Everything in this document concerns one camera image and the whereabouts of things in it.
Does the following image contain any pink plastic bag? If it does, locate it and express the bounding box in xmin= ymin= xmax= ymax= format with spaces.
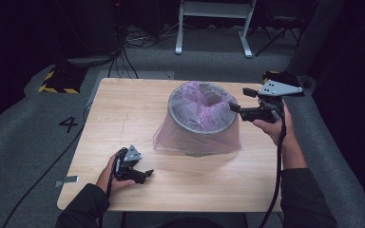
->
xmin=152 ymin=80 xmax=242 ymax=156

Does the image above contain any person's left hand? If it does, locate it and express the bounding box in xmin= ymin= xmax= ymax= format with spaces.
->
xmin=95 ymin=151 xmax=137 ymax=195

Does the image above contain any tangle of floor cables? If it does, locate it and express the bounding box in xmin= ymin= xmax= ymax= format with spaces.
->
xmin=107 ymin=25 xmax=184 ymax=80

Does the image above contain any long black floor cable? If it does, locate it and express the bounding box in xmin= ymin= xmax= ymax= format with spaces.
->
xmin=1 ymin=103 xmax=91 ymax=228

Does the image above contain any black tripod stand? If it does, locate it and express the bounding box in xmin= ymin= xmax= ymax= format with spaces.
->
xmin=252 ymin=12 xmax=302 ymax=58

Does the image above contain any grey stand base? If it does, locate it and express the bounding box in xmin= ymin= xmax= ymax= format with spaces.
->
xmin=66 ymin=55 xmax=117 ymax=68

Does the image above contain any green plastic bucket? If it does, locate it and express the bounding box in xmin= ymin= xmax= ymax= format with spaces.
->
xmin=166 ymin=81 xmax=240 ymax=159

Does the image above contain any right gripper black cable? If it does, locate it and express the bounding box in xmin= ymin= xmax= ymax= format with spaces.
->
xmin=259 ymin=101 xmax=288 ymax=228

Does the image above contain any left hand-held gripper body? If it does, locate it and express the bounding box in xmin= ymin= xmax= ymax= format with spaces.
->
xmin=113 ymin=144 xmax=147 ymax=185

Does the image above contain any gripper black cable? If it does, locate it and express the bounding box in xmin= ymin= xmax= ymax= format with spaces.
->
xmin=259 ymin=101 xmax=288 ymax=228
xmin=98 ymin=148 xmax=123 ymax=228

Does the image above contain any grey leaning column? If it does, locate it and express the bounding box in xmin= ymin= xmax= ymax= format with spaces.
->
xmin=285 ymin=0 xmax=346 ymax=77

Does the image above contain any white metal desk frame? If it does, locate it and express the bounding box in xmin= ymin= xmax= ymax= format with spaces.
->
xmin=174 ymin=0 xmax=258 ymax=59

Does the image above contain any person's right hand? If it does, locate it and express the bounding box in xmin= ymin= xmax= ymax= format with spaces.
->
xmin=252 ymin=103 xmax=296 ymax=147

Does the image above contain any grey tape strip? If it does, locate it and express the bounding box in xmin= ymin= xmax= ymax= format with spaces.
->
xmin=54 ymin=175 xmax=80 ymax=188

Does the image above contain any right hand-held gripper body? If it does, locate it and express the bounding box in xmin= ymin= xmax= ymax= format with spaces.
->
xmin=240 ymin=79 xmax=303 ymax=124

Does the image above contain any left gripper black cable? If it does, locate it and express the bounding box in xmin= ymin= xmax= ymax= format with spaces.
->
xmin=98 ymin=148 xmax=123 ymax=228

